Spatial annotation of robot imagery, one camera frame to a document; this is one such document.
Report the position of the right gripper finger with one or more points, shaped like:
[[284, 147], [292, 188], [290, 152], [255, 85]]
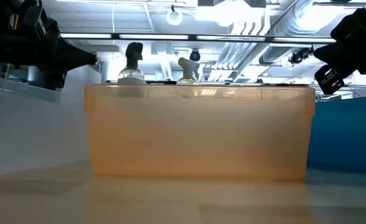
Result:
[[335, 55], [334, 79]]

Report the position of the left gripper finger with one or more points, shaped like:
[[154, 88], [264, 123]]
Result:
[[80, 59]]

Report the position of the black ceiling-mounted device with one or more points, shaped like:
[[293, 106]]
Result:
[[298, 56]]

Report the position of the spray bottle with grey trigger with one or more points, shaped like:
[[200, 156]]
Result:
[[133, 53]]

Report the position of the teal plastic bin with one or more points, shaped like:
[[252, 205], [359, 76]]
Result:
[[348, 133]]

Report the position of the clear plastic bin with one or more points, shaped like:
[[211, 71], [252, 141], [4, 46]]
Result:
[[30, 133]]

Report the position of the spray bottle with white trigger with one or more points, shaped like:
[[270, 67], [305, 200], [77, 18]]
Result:
[[187, 67]]

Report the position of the overhead light bar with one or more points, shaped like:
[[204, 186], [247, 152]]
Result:
[[192, 37]]

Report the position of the orange translucent plastic bin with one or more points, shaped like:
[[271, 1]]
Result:
[[198, 133]]

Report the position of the black overhead camera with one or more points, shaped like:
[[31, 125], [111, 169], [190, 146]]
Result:
[[195, 56]]

